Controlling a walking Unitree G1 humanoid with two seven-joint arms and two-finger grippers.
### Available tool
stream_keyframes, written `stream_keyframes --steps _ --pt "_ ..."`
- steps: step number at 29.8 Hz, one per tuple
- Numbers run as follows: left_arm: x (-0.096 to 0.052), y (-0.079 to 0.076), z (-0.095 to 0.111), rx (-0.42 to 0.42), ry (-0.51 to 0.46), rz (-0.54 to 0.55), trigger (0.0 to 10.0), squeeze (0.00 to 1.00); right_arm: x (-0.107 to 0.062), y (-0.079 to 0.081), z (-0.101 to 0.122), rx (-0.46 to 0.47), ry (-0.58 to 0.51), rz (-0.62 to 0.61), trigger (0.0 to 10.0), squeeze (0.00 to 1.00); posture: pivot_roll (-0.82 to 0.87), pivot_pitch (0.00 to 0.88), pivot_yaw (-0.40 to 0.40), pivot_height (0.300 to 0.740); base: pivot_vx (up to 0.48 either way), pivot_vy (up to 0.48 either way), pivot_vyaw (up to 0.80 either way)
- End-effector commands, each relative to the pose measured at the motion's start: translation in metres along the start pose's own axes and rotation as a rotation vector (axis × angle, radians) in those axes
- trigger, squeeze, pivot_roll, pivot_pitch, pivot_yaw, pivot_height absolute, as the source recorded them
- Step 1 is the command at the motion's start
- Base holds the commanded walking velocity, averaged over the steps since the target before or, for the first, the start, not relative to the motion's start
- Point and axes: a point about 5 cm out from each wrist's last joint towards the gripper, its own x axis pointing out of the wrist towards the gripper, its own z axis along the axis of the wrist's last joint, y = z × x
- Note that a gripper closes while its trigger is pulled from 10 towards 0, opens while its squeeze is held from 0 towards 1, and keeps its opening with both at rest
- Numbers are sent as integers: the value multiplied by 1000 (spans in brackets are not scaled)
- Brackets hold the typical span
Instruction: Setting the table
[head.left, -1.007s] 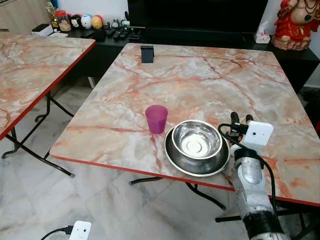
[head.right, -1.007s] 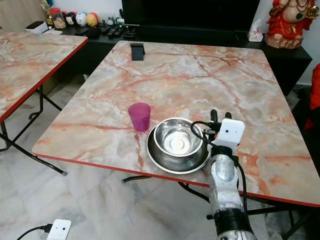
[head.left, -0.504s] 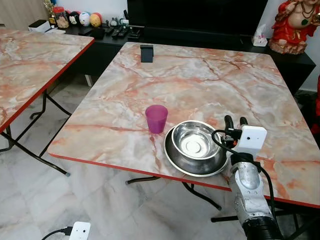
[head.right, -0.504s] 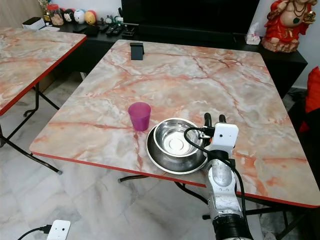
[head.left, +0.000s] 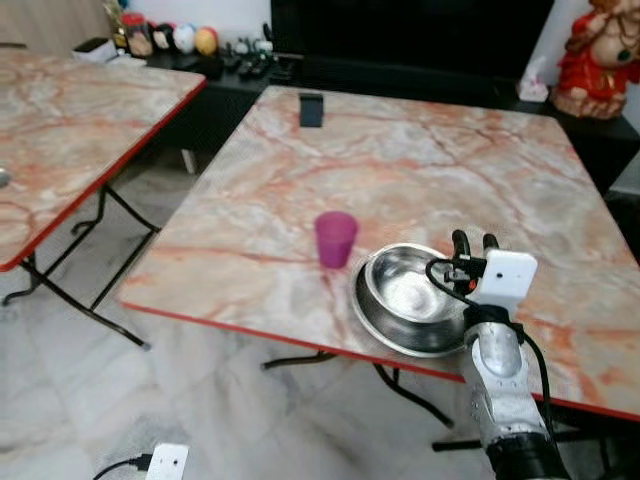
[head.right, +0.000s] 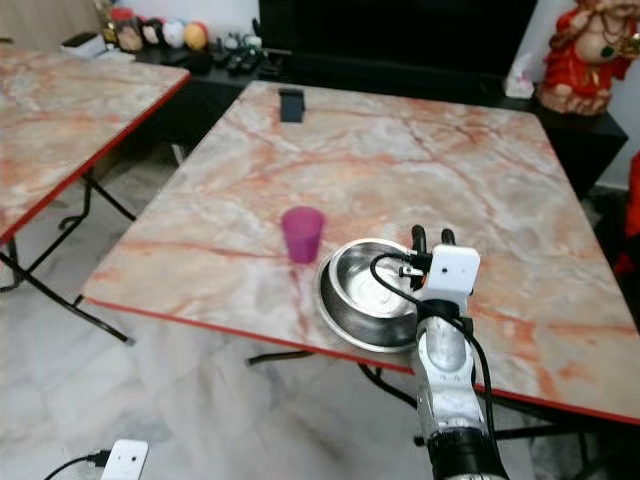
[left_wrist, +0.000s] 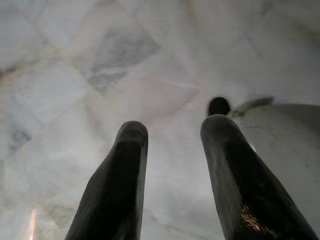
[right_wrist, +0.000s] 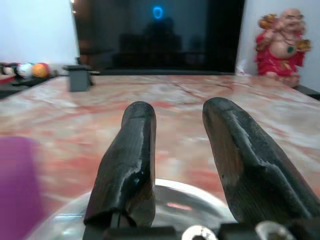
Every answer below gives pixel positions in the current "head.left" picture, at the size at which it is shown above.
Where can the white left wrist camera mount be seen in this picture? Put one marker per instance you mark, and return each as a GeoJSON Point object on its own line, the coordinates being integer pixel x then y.
{"type": "Point", "coordinates": [167, 463]}

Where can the small black box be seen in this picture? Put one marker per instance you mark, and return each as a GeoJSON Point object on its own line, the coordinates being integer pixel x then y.
{"type": "Point", "coordinates": [311, 110]}

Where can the large marble pattern folding table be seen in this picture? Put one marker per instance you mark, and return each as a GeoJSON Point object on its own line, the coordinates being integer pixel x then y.
{"type": "Point", "coordinates": [420, 165]}

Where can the marble pattern table red edge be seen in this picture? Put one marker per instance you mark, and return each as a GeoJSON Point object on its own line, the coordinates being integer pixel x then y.
{"type": "Point", "coordinates": [80, 120]}

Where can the jar with red lid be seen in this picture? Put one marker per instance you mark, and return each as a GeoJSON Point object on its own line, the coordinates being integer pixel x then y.
{"type": "Point", "coordinates": [136, 36]}

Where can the black television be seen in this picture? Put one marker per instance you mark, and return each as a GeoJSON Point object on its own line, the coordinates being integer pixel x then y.
{"type": "Point", "coordinates": [410, 28]}

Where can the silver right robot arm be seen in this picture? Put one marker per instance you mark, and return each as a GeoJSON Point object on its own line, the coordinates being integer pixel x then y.
{"type": "Point", "coordinates": [497, 380]}

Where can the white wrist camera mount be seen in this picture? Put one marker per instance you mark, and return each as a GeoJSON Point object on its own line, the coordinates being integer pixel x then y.
{"type": "Point", "coordinates": [167, 463]}
{"type": "Point", "coordinates": [505, 278]}

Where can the flat white box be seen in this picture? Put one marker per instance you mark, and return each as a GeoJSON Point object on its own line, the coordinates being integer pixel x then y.
{"type": "Point", "coordinates": [95, 49]}

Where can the stainless steel bowl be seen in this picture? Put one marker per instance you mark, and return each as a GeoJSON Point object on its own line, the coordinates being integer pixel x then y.
{"type": "Point", "coordinates": [400, 290]}

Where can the yellow round ornament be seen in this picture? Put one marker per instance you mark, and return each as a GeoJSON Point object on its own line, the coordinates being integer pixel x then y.
{"type": "Point", "coordinates": [206, 41]}

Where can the white pink tissue box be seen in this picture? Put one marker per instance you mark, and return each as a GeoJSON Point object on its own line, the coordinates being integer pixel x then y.
{"type": "Point", "coordinates": [533, 88]}

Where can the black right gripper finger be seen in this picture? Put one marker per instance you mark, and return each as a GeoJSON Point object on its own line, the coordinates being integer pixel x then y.
{"type": "Point", "coordinates": [461, 245]}
{"type": "Point", "coordinates": [491, 244]}

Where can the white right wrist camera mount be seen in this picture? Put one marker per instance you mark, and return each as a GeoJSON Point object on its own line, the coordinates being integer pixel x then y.
{"type": "Point", "coordinates": [505, 278]}

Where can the black television console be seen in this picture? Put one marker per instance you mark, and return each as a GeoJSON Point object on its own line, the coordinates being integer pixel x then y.
{"type": "Point", "coordinates": [228, 112]}

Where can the purple plastic cup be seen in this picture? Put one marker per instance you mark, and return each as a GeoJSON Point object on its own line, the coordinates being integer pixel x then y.
{"type": "Point", "coordinates": [335, 242]}

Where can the red gold figurine statue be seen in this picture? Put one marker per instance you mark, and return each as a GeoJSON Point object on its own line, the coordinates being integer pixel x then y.
{"type": "Point", "coordinates": [595, 60]}

